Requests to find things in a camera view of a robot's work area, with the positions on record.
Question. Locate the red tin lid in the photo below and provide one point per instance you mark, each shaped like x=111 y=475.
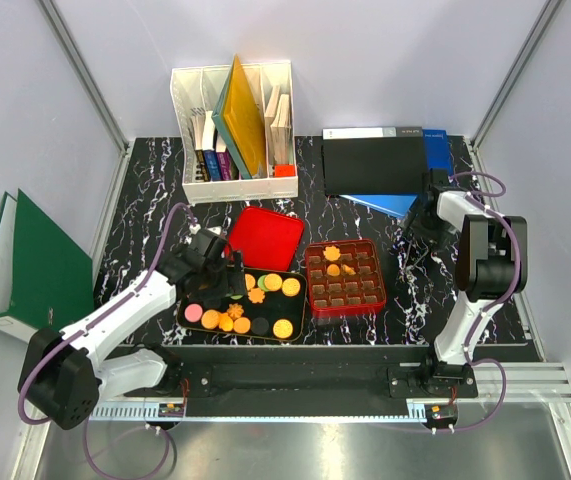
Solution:
x=266 y=239

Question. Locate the yellow teal book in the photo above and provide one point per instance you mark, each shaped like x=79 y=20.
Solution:
x=238 y=122

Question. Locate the corner round biscuit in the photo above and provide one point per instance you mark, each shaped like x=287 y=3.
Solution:
x=283 y=329

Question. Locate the small cookie in box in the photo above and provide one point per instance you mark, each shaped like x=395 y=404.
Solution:
x=348 y=270

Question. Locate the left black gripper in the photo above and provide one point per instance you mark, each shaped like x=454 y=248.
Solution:
x=235 y=281

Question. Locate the maple leaf cookie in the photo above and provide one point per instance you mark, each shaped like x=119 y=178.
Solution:
x=256 y=295

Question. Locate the orange small box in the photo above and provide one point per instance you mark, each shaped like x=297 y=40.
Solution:
x=284 y=171

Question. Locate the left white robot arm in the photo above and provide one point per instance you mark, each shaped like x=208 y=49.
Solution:
x=67 y=373

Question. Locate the round biscuit behind green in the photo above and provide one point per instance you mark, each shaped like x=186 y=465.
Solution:
x=250 y=282

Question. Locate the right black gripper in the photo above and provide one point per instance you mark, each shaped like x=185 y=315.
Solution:
x=437 y=238

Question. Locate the lower round biscuit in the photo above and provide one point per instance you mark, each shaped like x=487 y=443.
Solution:
x=210 y=319

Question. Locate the round cookie in box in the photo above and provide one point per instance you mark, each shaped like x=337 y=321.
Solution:
x=333 y=270

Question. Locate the black cookie tray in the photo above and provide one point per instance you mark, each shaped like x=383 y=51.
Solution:
x=275 y=306

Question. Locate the white file organizer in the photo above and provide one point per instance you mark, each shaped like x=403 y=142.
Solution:
x=210 y=174

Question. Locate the black folder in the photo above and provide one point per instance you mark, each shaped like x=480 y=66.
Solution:
x=373 y=160

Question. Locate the pink sandwich cookie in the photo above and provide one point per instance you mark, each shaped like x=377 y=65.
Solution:
x=193 y=313

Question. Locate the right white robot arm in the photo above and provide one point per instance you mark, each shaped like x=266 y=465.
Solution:
x=491 y=264

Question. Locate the plain round orange cookie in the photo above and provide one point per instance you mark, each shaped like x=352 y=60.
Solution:
x=242 y=325

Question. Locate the far right round biscuit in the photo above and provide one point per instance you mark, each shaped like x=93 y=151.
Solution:
x=291 y=287

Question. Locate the light blue folder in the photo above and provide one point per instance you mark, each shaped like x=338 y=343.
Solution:
x=392 y=205

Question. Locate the swirl meringue cookie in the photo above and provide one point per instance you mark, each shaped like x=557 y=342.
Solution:
x=235 y=311

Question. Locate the small fish cookie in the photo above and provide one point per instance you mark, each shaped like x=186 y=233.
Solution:
x=226 y=323

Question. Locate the flower cookie in box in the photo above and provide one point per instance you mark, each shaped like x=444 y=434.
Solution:
x=332 y=253

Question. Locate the red tin box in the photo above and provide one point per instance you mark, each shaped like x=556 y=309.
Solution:
x=345 y=296

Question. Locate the green ring binder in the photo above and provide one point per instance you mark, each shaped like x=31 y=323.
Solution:
x=46 y=279

